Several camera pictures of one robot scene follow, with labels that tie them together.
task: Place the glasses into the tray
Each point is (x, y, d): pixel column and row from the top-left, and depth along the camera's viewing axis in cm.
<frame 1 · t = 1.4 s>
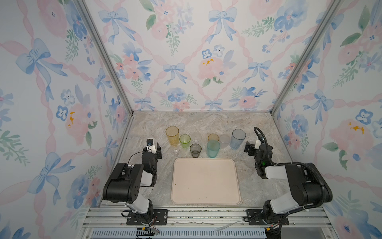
left hand: (154, 143, 91), fingers open
right hand: (257, 141, 93), fingers open
beige rectangular tray: (205, 181, 85), point 2 cm above the table
tall yellow plastic glass: (172, 132, 91), point 16 cm above the table
small green glass: (184, 139, 105), on the table
small smoky grey glass: (195, 149, 97), point 4 cm above the table
teal textured plastic glass: (213, 148, 99), point 3 cm above the table
small amber glass: (213, 137, 102), point 5 cm above the table
frosted clear glass: (224, 140, 99), point 6 cm above the table
tall blue plastic glass: (238, 136, 93), point 12 cm above the table

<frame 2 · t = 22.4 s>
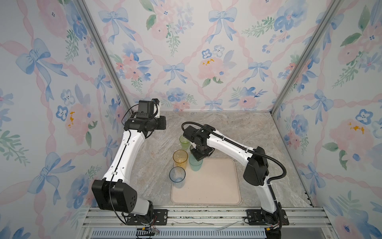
left hand: (164, 120, 79), fingers open
right hand: (201, 156, 85), fingers closed
tall yellow plastic glass: (180, 158, 82), point 14 cm above the table
teal textured plastic glass: (195, 165, 80), point 13 cm above the table
tall blue plastic glass: (177, 176, 86), point 4 cm above the table
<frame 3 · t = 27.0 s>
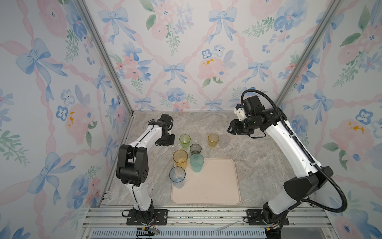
left hand: (169, 142, 94), fingers closed
right hand: (233, 129, 76), fingers open
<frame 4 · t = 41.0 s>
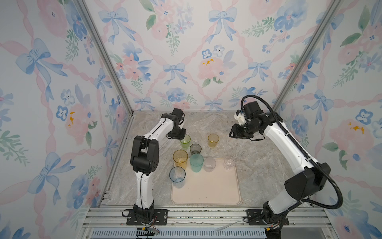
left hand: (182, 136, 97), fingers open
right hand: (233, 134, 80), fingers open
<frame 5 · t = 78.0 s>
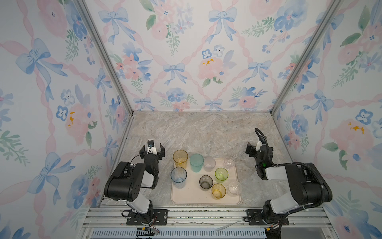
left hand: (153, 144, 91), fingers open
right hand: (257, 143, 93), fingers open
small green glass: (221, 174, 88), point 2 cm above the table
small smoky grey glass: (206, 181, 86), point 2 cm above the table
small amber glass: (218, 190, 83), on the table
